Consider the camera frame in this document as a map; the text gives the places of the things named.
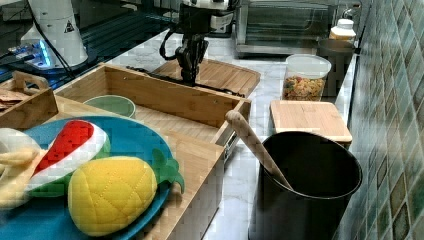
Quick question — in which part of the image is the blue plate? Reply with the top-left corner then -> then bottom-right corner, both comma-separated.
1,116 -> 184,240

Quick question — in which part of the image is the black utensil holder cup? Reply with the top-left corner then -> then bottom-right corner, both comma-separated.
248,131 -> 362,240

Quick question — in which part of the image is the wooden tray with handle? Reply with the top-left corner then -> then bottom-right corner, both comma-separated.
0,71 -> 58,130

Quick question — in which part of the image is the wooden cutting board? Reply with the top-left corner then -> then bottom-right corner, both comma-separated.
153,59 -> 261,98

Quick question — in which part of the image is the wooden drawer cabinet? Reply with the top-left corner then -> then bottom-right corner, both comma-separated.
54,94 -> 251,240

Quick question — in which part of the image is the plush pineapple toy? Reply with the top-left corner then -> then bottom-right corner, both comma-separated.
68,149 -> 185,237

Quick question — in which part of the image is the clear cereal jar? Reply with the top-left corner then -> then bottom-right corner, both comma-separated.
282,54 -> 332,101

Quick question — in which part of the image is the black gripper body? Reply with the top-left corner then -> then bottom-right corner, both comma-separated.
179,3 -> 234,34

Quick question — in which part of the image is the small bamboo box lid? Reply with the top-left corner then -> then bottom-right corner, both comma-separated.
269,100 -> 353,148

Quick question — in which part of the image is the toaster oven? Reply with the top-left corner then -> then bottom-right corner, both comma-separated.
235,0 -> 362,55

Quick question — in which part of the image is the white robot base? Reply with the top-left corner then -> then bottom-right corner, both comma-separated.
21,0 -> 88,70

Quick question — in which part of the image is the wooden utensil handle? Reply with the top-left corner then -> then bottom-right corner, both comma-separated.
225,110 -> 292,190

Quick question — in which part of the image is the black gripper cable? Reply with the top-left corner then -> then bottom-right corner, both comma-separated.
158,27 -> 184,62

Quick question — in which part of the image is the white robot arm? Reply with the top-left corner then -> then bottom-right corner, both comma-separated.
175,0 -> 234,85

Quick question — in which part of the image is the green ceramic bowl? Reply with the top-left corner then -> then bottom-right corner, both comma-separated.
85,95 -> 136,118

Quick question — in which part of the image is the plush banana toy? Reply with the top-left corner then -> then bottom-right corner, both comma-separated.
0,128 -> 46,210

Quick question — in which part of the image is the white lidded bottle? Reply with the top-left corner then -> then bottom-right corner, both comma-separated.
329,19 -> 356,41

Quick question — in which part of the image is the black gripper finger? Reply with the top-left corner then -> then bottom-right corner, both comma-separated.
175,37 -> 194,84
190,35 -> 209,85

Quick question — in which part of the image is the plush watermelon slice toy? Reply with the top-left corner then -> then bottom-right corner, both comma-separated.
24,120 -> 111,197

